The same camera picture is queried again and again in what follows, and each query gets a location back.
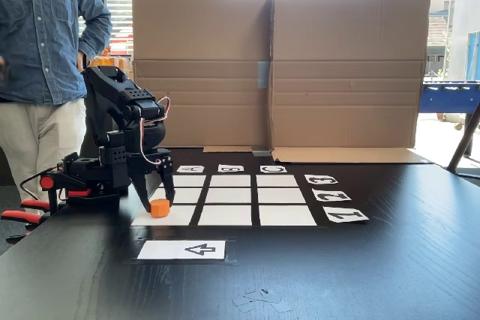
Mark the round orange token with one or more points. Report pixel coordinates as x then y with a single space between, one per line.
160 208

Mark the white nine-square grid sheet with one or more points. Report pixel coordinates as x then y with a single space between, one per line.
228 200

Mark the person's left hand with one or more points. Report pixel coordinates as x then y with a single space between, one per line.
80 62

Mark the paper sheet letter A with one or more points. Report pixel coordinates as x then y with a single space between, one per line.
190 169

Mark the white arrow paper sheet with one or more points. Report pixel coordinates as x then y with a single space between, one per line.
165 250

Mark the paper sheet letter B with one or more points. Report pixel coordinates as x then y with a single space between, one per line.
231 168

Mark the red black bar clamp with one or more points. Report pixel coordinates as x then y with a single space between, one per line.
47 182

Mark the orange carton display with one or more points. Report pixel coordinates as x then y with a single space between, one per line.
108 63

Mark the paper sheet letter C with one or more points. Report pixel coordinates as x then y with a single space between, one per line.
273 169

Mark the brown cardboard box panel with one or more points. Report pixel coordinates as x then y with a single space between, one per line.
202 35
348 54

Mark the paper sheet number 3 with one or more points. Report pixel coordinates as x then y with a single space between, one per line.
321 179

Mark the paper sheet number 2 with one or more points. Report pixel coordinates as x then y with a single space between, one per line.
331 195

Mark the person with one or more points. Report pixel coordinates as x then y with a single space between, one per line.
37 35

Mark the paper sheet number 1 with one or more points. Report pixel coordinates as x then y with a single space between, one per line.
345 215

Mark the blue foosball table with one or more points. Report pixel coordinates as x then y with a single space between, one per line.
450 97

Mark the dark metal table leg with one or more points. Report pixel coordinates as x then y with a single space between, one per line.
463 140

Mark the grey duct tape strip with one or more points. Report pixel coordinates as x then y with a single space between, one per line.
263 74

